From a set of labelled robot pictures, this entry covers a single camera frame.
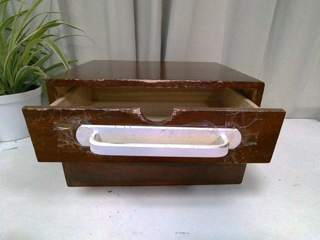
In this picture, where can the white drawer handle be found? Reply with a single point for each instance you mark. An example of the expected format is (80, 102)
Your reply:
(158, 141)

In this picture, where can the wooden drawer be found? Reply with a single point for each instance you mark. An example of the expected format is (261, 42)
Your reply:
(53, 128)
(99, 174)

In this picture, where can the white curtain backdrop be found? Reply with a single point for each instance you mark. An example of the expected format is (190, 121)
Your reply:
(275, 41)

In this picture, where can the green spider plant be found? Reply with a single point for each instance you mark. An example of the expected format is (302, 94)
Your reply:
(28, 48)

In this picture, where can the brown wooden drawer cabinet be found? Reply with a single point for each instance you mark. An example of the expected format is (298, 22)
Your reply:
(152, 74)

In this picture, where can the white plant pot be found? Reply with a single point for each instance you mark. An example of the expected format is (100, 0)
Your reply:
(12, 122)

